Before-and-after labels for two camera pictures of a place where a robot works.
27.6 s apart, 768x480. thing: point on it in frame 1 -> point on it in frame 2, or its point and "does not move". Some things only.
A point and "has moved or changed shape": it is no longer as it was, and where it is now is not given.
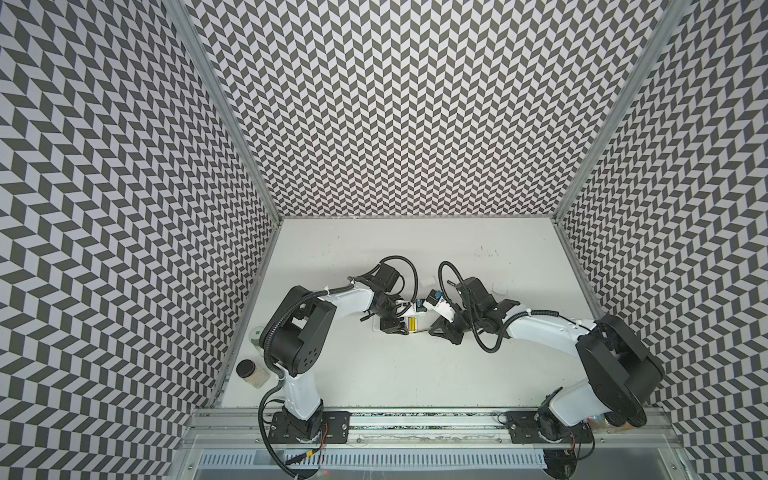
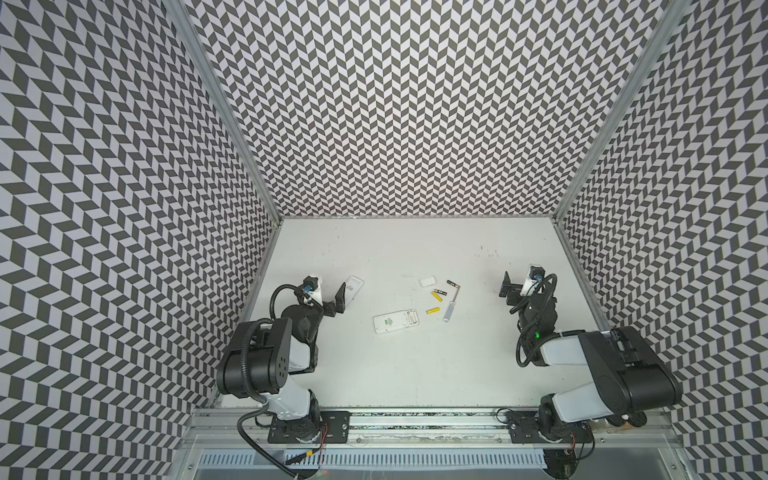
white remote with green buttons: x=421 y=322 has moved or changed shape
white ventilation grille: x=377 y=459 does not move
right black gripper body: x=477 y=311 -> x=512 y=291
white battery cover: x=427 y=283 does not move
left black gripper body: x=389 y=322 -> x=330 y=310
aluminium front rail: x=416 y=427 does not move
